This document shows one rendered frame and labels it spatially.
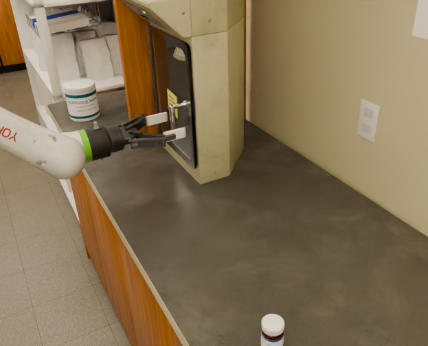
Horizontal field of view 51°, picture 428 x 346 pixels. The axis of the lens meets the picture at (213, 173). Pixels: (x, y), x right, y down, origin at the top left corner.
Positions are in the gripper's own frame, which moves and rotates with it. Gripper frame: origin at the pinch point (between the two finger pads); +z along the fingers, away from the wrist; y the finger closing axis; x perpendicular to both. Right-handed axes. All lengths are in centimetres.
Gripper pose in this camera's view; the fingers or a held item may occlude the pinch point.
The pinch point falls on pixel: (172, 124)
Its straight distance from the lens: 139.0
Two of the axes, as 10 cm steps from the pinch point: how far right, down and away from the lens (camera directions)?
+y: -4.7, -4.3, 7.7
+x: 0.3, 8.6, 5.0
